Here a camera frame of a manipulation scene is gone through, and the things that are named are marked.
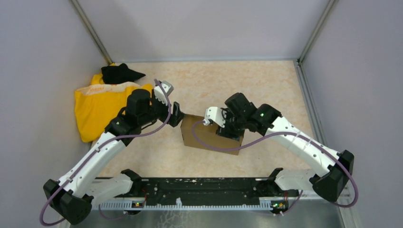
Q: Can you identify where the yellow cloth garment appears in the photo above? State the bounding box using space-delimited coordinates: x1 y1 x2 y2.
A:
74 73 154 143

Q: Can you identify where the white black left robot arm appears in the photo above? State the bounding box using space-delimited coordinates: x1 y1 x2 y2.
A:
43 82 184 225

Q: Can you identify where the brown cardboard box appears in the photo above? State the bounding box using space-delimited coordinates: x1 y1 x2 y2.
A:
180 114 243 152

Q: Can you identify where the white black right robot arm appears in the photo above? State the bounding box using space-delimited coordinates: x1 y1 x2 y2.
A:
204 93 355 202

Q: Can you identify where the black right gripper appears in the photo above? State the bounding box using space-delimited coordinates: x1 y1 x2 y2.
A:
216 108 247 141

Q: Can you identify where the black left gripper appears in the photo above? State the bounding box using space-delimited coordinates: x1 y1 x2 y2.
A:
139 88 186 127

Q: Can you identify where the aluminium frame rail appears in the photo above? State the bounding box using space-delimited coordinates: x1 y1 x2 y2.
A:
65 178 351 200

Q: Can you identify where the black cloth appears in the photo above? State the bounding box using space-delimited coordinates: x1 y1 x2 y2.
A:
101 63 146 85

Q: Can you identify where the white slotted cable duct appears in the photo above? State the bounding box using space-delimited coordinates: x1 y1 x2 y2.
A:
100 199 273 211

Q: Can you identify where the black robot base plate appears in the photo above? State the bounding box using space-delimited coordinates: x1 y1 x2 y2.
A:
120 177 299 206

